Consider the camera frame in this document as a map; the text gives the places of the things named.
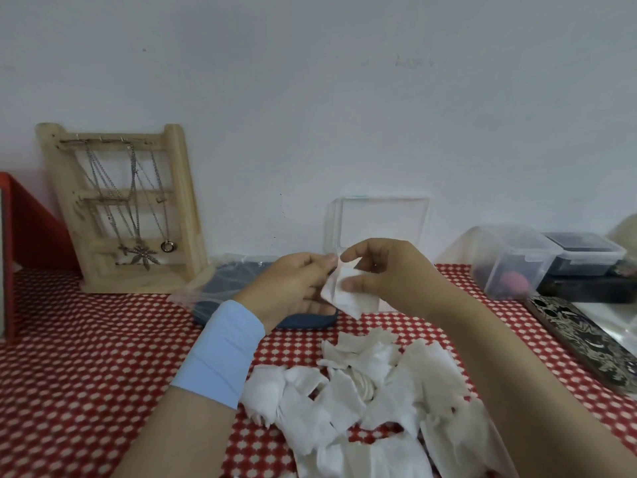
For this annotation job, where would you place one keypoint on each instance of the person's left hand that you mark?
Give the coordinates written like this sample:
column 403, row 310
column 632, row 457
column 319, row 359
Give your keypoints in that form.
column 283, row 288

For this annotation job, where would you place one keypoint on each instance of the person's right hand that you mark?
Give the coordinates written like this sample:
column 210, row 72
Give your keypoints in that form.
column 408, row 278

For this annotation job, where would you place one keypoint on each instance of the white cloth square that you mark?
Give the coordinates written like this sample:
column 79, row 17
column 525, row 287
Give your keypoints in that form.
column 358, row 303

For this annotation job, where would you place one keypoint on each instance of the clear cotton pad box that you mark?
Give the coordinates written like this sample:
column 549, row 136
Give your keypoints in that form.
column 383, row 219

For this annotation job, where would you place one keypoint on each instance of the clear plastic bag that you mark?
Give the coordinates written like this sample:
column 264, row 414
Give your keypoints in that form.
column 199, row 293

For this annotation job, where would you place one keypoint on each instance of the pile of white cotton pads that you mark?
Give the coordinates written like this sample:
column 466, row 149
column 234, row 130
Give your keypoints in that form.
column 338, row 398

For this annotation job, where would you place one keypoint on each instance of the person's left forearm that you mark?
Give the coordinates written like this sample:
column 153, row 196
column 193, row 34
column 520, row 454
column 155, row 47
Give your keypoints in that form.
column 174, row 438

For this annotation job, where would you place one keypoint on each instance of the person's right forearm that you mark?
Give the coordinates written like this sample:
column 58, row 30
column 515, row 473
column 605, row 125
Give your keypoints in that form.
column 522, row 393

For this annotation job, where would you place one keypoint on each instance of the black tray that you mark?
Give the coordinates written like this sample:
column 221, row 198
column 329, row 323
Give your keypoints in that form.
column 587, row 288

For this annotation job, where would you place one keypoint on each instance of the dark blue pouch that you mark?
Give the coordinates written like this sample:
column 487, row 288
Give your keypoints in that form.
column 308, row 322

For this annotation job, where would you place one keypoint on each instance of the light blue wristband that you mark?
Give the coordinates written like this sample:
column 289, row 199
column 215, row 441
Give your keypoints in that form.
column 219, row 355

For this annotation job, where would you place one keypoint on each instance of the pink makeup sponge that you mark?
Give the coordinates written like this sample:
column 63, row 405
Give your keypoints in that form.
column 515, row 282

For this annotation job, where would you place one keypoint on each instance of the clear lidded plastic container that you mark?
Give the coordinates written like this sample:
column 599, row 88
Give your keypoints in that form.
column 512, row 246

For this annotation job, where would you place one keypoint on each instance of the wooden jewelry stand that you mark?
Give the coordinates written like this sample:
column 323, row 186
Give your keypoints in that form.
column 186, row 204

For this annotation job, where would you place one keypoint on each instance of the clear container with black contents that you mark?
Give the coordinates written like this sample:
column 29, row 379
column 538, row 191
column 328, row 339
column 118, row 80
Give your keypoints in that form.
column 584, row 251

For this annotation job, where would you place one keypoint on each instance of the phone with patterned case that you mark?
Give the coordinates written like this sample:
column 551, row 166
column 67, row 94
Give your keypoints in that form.
column 582, row 338

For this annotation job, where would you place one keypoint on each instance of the red checkered tablecloth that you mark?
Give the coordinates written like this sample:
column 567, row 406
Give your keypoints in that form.
column 99, row 368

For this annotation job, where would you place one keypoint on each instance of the beige plastic tub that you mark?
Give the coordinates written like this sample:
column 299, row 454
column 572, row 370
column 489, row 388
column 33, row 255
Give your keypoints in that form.
column 624, row 233

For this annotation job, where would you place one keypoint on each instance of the red framed mirror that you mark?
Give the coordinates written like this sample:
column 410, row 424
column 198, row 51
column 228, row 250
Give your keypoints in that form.
column 35, row 233

